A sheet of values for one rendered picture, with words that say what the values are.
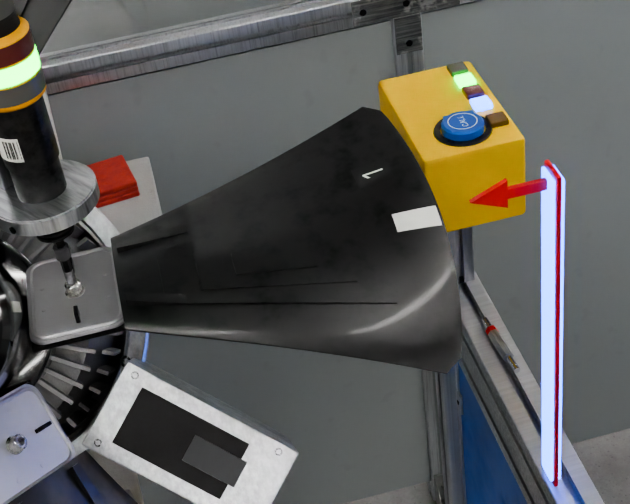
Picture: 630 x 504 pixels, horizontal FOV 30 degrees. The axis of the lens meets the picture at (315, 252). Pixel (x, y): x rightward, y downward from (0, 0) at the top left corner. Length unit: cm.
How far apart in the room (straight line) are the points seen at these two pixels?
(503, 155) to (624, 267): 88
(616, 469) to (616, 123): 72
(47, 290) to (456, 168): 43
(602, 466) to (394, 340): 149
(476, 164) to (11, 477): 52
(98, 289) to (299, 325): 15
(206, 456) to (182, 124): 75
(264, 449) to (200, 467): 5
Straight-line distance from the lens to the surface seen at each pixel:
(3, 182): 80
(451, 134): 112
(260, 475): 93
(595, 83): 175
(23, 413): 86
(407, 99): 119
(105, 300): 82
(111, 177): 151
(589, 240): 191
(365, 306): 80
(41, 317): 83
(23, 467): 85
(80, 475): 86
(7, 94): 73
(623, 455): 227
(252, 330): 78
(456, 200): 114
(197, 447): 92
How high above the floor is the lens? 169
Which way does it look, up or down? 38 degrees down
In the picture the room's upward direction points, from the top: 9 degrees counter-clockwise
